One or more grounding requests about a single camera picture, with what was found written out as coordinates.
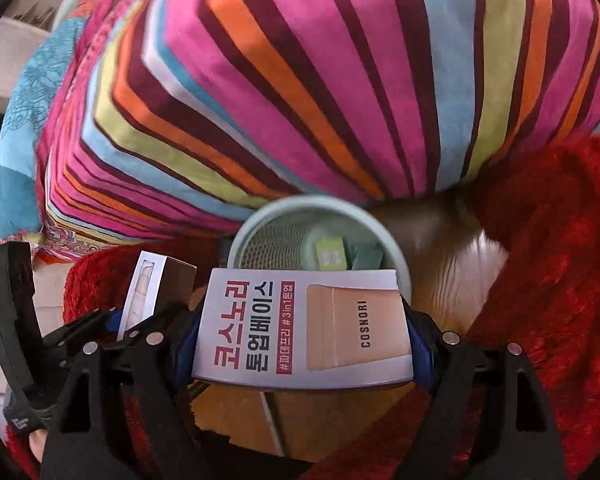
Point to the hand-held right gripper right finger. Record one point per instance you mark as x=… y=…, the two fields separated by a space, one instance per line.
x=421 y=342

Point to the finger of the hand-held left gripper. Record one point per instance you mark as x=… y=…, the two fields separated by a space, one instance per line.
x=111 y=318
x=165 y=316

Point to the teal carton box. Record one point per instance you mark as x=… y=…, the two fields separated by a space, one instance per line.
x=366 y=257

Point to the white box with brown side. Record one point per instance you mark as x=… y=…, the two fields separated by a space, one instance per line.
x=300 y=330

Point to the blue patterned quilt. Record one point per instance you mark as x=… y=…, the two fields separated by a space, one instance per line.
x=25 y=135

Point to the red shaggy rug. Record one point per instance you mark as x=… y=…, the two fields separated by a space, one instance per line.
x=555 y=260

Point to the floral bed sheet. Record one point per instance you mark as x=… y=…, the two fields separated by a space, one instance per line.
x=65 y=242

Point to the small grey brown box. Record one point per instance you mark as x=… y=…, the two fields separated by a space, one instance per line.
x=155 y=285

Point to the pink and orange quilt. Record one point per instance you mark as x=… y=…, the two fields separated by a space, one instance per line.
x=120 y=5

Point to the tall light green box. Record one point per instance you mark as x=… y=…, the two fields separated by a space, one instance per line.
x=330 y=254

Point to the pale green mesh waste basket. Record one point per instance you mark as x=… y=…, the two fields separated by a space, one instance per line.
x=280 y=240

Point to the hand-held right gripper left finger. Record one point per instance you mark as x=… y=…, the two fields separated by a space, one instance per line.
x=185 y=347

